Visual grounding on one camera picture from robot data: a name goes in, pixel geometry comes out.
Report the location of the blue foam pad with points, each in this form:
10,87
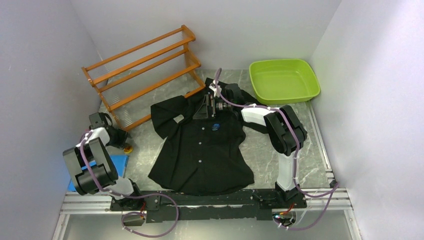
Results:
120,162

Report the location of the orange wooden rack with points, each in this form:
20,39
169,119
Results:
126,81

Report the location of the green plastic basin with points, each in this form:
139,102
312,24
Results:
283,81

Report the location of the orange round brooch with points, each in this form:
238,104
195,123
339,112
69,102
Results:
129,149

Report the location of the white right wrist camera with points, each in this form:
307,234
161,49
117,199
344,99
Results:
215,89

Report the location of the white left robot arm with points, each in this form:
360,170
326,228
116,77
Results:
103,177

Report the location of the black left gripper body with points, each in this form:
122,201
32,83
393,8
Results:
120,138

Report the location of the aluminium frame rail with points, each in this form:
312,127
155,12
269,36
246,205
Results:
320,200

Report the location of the black button shirt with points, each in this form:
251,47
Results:
195,160

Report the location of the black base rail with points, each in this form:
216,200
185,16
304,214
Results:
260,204

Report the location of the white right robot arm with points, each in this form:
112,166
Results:
284,129

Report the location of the blue round brooch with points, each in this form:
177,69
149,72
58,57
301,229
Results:
215,127

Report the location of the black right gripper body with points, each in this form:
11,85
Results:
225,105

